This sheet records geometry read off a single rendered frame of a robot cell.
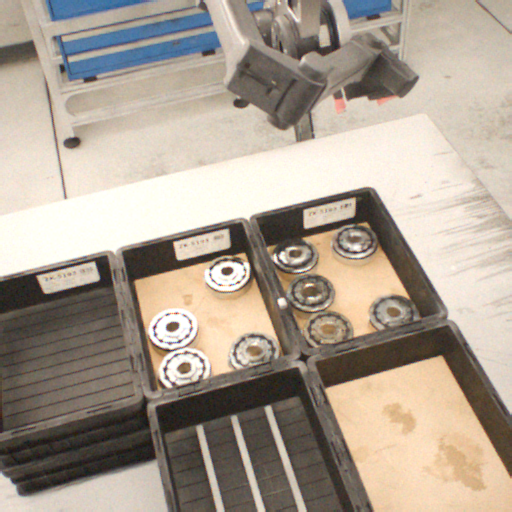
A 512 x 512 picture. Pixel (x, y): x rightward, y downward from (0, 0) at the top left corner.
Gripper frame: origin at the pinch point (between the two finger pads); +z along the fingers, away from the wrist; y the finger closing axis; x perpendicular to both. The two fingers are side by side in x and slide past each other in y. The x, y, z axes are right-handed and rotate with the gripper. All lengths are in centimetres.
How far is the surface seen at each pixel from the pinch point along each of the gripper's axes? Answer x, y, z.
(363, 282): -36.7, -9.1, 11.9
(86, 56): 123, -60, 117
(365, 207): -18.7, -2.1, 13.8
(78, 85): 117, -67, 129
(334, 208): -18.1, -9.8, 11.5
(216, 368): -48, -45, 8
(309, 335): -47, -25, 5
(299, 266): -29.7, -21.7, 11.4
